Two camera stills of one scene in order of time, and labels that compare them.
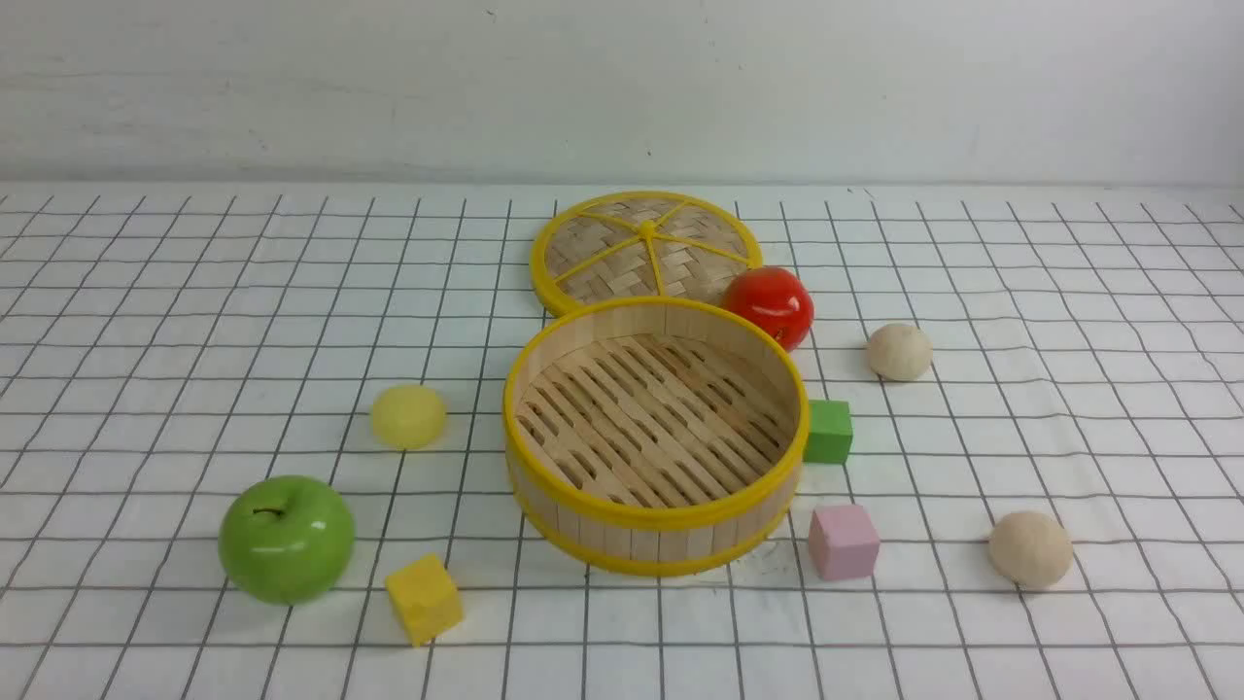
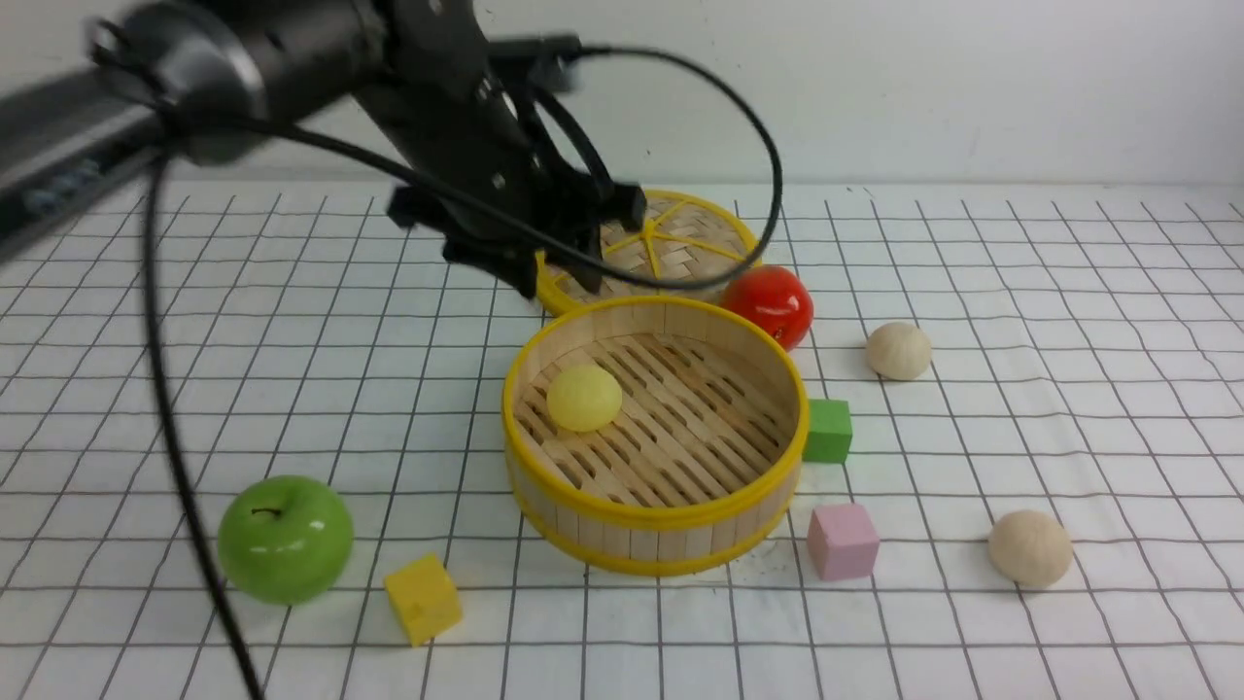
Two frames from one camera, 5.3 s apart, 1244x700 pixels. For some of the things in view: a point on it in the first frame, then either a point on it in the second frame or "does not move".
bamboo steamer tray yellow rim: [647, 436] does not move
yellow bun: [408, 416] → [584, 399]
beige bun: [900, 351] does not move
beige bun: [1031, 548] does not move
